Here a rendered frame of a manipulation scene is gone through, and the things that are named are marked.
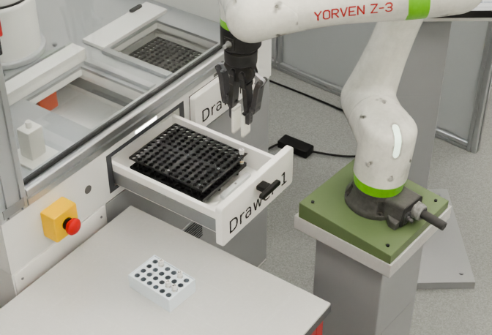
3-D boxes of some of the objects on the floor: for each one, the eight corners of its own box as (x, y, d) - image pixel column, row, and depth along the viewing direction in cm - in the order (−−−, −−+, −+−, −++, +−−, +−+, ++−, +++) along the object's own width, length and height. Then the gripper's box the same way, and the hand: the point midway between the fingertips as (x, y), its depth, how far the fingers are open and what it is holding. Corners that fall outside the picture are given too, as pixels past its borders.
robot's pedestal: (423, 401, 273) (457, 205, 228) (367, 469, 254) (392, 270, 209) (340, 351, 288) (357, 159, 243) (281, 412, 270) (288, 215, 225)
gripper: (203, 42, 205) (206, 129, 219) (259, 62, 198) (258, 151, 212) (223, 28, 210) (224, 115, 224) (278, 48, 203) (276, 135, 217)
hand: (241, 121), depth 216 cm, fingers closed
